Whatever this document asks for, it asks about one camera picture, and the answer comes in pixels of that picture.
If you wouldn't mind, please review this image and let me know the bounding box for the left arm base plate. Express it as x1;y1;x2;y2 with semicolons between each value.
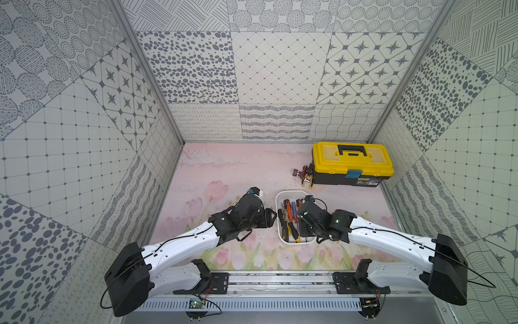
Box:
173;259;230;295

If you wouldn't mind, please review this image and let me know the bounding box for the white plastic storage box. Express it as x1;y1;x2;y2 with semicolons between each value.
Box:
275;190;316;246

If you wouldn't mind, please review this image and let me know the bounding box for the large orange black screwdriver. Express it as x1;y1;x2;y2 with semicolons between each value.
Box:
283;199;294;222

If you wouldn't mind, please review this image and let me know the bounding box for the clear purple screwdriver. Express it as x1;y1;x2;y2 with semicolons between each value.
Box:
291;202;298;224

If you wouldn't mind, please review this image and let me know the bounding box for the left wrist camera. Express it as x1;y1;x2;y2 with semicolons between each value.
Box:
249;187;264;199

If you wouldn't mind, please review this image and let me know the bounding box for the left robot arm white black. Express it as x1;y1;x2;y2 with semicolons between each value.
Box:
103;188;277;317

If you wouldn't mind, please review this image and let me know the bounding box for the black yellow deli screwdriver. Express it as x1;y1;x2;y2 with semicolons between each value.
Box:
288;221;300;242

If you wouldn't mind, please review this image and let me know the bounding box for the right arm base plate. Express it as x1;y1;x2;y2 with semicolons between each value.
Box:
332;259;391;294

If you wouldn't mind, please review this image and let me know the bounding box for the black yellow large screwdriver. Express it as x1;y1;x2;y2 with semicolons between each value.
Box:
277;209;285;224

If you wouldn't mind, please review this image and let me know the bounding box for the yellow black toolbox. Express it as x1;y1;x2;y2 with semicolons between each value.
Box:
308;142;395;188

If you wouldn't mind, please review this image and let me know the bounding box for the black yellow dotted screwdriver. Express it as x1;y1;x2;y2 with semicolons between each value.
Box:
281;210;289;242

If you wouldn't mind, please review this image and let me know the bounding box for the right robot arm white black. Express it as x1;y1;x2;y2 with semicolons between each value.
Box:
297;196;468;306

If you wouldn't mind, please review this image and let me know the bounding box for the dark red metal fitting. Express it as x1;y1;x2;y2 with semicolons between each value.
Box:
292;166;308;182

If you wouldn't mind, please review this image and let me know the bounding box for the aluminium mounting rail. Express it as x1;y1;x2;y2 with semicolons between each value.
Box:
220;263;428;297

